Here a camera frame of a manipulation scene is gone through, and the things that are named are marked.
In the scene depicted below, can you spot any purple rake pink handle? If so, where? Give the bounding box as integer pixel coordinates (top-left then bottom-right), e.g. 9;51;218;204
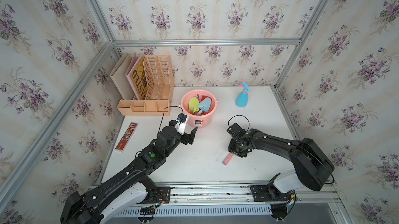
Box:
222;153;234;165

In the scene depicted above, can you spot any green shovel wooden handle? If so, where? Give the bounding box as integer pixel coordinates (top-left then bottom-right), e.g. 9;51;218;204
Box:
188;96;199;114

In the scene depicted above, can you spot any light blue trowel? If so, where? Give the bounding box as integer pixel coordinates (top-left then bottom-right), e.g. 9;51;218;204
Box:
197;98;212;116

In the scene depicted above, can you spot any red shovel wooden handle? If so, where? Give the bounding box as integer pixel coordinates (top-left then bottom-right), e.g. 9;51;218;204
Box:
199;95;212;102

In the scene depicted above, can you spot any blue pink spray bottle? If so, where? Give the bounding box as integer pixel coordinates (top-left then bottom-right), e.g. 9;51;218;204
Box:
235;80;250;108

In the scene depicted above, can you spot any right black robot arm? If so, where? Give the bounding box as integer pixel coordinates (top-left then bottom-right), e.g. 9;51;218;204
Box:
227;123;335;193

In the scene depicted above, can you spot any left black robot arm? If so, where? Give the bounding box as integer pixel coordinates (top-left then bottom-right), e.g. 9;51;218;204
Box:
60;125;198;224

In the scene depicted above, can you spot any pink plastic bucket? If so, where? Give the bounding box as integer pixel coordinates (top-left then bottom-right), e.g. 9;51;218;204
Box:
180;90;218;128

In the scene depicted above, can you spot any red brown flat box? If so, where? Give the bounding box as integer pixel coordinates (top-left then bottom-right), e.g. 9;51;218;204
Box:
114;122;138;152

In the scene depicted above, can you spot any beige plastic file organizer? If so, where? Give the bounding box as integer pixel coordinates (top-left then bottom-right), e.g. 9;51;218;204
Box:
110;53;174;116

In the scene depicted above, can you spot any pink yellow magazine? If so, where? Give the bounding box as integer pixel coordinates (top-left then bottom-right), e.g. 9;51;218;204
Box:
125;55;148;100

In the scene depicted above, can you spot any beige folder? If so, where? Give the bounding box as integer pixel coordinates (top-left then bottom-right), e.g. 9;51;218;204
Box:
110;53;134;100

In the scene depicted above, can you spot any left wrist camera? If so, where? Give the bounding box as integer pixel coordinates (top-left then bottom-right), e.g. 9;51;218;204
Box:
175;113;189;135

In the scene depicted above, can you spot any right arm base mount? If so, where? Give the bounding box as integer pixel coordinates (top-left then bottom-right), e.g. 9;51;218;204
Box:
250;173;296;203

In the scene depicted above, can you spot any aluminium front rail frame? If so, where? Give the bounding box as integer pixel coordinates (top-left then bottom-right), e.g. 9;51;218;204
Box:
113;184;352;224

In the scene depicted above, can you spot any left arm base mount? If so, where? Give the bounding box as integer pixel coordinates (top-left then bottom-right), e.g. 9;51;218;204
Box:
139;177;171;204

